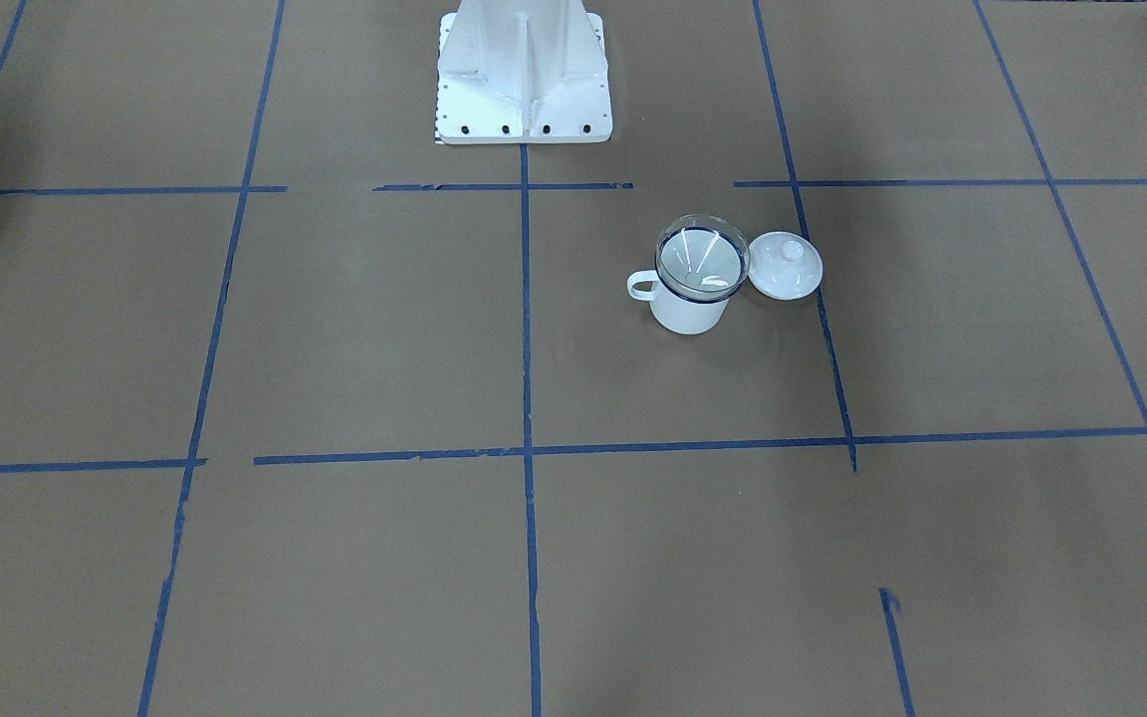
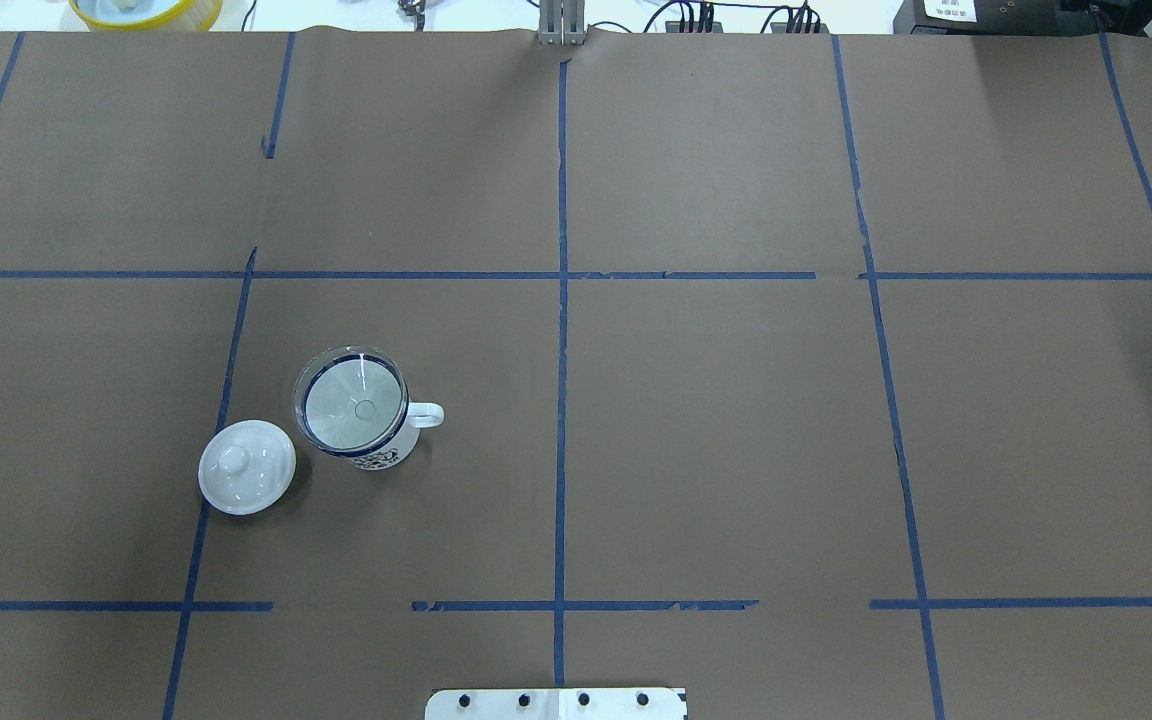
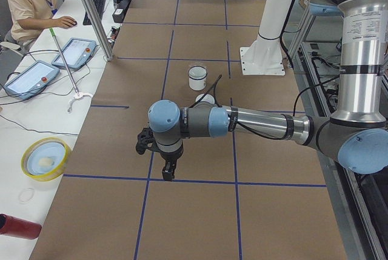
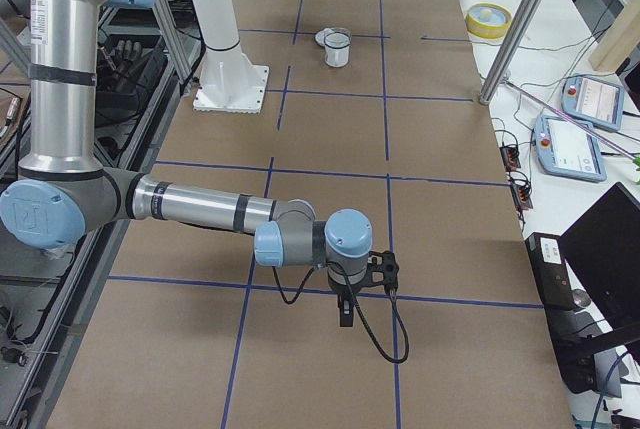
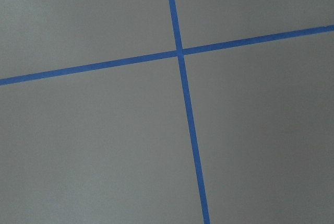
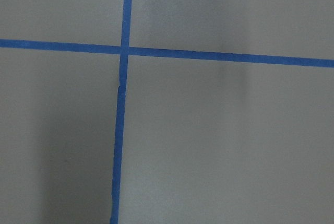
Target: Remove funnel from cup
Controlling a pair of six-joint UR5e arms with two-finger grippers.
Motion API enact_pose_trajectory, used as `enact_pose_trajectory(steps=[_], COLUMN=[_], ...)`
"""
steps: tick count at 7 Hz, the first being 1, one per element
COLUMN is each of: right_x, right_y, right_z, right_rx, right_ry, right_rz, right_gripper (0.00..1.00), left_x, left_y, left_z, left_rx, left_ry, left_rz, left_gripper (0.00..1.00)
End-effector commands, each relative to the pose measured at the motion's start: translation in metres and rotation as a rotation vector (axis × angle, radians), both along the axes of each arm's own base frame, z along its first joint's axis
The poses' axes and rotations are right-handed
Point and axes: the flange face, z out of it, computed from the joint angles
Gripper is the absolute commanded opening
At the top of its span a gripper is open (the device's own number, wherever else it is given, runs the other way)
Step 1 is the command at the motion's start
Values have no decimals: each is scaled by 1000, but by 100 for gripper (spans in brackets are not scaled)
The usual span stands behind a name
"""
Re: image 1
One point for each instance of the clear glass funnel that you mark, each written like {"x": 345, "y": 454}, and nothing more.
{"x": 702, "y": 258}

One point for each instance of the white mug lid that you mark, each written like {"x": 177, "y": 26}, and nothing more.
{"x": 783, "y": 266}

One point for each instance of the white enamel mug blue rim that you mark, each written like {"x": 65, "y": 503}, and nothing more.
{"x": 671, "y": 312}

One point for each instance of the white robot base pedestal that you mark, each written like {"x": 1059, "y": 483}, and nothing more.
{"x": 522, "y": 71}

